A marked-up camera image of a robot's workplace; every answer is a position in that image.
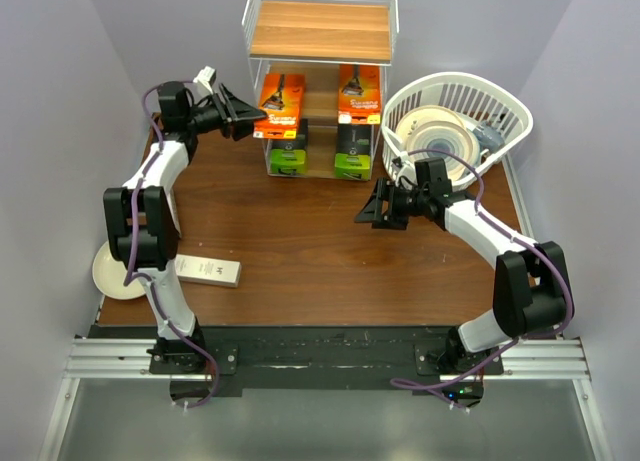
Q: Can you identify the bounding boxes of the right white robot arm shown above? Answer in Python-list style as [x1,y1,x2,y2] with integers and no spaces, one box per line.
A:
[355,157,573,374]

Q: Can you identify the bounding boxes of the cream plate on table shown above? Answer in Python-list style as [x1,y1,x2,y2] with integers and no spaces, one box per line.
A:
[92,242,145,300]

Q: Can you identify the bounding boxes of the purple cable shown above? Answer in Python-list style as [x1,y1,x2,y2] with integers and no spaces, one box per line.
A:
[389,148,574,403]
[122,79,221,410]

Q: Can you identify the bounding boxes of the orange razor box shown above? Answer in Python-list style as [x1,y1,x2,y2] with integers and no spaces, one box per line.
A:
[338,64,382,125]
[253,73,306,140]

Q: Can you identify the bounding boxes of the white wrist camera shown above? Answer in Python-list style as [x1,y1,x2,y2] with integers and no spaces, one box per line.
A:
[193,66,217,97]
[391,151,416,184]

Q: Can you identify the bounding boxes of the black green razor box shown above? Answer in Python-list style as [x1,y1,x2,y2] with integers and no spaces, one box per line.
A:
[334,124,372,181]
[269,118,309,176]

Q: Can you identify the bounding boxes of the grey object in basket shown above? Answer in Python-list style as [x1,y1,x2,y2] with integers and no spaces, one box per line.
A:
[472,121,505,154]

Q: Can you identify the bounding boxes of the white wire wooden shelf unit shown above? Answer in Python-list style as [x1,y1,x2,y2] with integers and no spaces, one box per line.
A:
[241,0,399,179]

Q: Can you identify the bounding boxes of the cream plate in basket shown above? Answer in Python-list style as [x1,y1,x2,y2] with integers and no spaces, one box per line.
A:
[395,105,464,141]

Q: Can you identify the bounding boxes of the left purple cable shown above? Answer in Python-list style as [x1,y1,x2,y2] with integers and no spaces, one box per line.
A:
[122,79,221,410]

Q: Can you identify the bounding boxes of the blue ringed plate in basket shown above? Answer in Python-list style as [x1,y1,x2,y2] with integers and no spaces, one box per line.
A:
[404,121,481,181]

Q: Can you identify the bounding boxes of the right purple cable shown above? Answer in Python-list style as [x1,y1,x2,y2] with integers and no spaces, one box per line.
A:
[389,148,574,403]

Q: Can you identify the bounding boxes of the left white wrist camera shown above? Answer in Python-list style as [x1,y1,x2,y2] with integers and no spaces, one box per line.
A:
[193,66,217,97]

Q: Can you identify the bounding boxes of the aluminium frame rail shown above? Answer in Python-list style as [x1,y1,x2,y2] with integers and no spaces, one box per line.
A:
[37,330,614,461]

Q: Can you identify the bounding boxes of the white small box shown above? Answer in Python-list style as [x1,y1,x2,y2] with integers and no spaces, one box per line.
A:
[166,189,182,239]

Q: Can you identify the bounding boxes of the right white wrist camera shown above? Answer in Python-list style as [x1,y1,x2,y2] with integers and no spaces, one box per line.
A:
[391,151,416,184]

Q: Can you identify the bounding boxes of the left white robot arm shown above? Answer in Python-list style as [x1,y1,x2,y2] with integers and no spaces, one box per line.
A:
[103,81,267,373]

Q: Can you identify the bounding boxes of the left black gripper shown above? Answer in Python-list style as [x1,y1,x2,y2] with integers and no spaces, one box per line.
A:
[185,83,266,141]

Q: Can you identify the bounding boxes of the white plastic slatted basket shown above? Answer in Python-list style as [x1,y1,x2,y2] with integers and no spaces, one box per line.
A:
[380,72,533,180]

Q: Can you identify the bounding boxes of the silver grey flat box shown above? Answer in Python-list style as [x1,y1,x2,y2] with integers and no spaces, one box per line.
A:
[175,254,242,288]

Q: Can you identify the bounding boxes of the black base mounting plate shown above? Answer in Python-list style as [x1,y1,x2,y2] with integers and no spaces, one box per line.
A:
[149,324,504,401]

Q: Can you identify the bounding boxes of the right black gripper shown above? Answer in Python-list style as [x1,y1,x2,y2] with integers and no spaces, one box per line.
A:
[354,177,428,231]

